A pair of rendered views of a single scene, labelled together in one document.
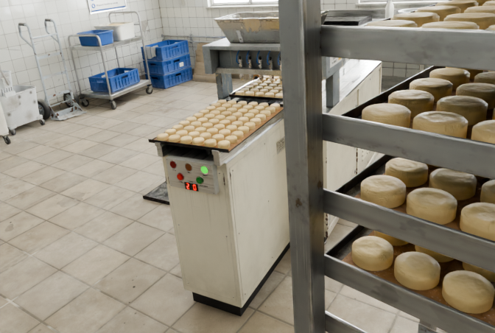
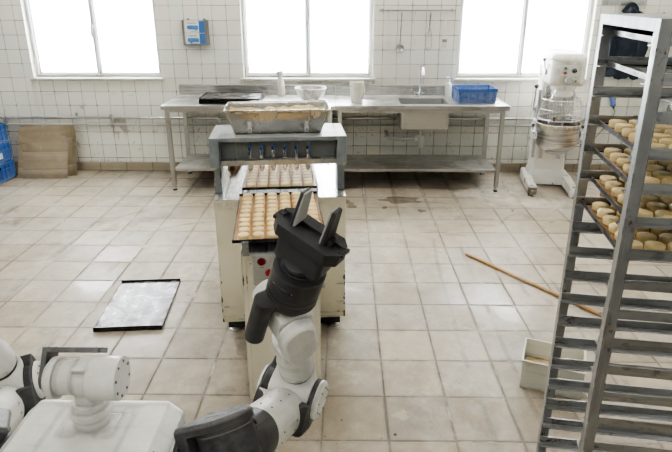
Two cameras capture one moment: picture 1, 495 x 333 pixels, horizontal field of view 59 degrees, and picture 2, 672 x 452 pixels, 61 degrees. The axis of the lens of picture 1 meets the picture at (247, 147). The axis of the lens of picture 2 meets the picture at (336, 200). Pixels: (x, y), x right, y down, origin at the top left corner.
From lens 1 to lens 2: 136 cm
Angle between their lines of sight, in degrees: 33
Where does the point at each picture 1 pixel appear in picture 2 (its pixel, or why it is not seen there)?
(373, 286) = (651, 255)
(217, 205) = not seen: hidden behind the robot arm
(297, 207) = (629, 225)
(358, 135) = (655, 189)
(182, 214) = not seen: hidden behind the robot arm
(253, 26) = (268, 117)
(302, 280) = (623, 261)
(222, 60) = (225, 152)
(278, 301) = (337, 382)
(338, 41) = (653, 153)
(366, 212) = (654, 221)
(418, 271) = (659, 246)
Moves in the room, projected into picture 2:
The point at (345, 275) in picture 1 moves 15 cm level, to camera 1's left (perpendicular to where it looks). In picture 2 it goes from (637, 254) to (605, 269)
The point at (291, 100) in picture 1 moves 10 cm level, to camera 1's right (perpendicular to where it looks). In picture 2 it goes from (637, 178) to (658, 171)
